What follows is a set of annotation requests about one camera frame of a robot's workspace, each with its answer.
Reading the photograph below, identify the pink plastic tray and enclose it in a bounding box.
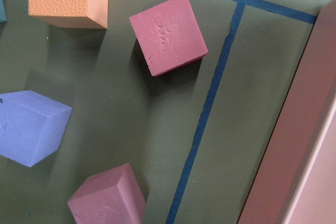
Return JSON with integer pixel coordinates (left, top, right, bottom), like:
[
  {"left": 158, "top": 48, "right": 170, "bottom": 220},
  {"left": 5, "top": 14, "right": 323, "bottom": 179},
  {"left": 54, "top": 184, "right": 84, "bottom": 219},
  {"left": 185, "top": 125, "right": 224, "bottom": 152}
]
[{"left": 239, "top": 1, "right": 335, "bottom": 223}]

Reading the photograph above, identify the red foam block near tray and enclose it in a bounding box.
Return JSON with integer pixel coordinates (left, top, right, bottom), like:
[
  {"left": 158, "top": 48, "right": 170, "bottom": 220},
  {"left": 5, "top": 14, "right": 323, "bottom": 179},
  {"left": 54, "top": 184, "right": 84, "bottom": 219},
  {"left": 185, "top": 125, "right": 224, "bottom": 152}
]
[{"left": 129, "top": 0, "right": 208, "bottom": 77}]

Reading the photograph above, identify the red foam block inner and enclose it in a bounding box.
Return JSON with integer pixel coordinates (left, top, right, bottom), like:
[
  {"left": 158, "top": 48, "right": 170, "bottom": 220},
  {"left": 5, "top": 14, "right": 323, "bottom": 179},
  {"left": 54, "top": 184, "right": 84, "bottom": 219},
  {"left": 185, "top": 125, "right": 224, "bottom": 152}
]
[{"left": 68, "top": 163, "right": 146, "bottom": 223}]

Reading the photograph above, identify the light blue foam block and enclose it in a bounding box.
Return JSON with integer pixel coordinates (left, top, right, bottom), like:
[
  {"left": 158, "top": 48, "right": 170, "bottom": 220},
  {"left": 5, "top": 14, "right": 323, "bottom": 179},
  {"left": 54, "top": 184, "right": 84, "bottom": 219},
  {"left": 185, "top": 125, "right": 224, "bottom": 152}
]
[{"left": 0, "top": 0, "right": 7, "bottom": 23}]

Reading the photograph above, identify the purple foam block right side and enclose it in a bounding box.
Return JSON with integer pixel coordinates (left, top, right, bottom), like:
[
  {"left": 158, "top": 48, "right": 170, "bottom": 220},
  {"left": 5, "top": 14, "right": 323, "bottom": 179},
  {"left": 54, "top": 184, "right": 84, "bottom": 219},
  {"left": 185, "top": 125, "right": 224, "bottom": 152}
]
[{"left": 1, "top": 90, "right": 72, "bottom": 167}]

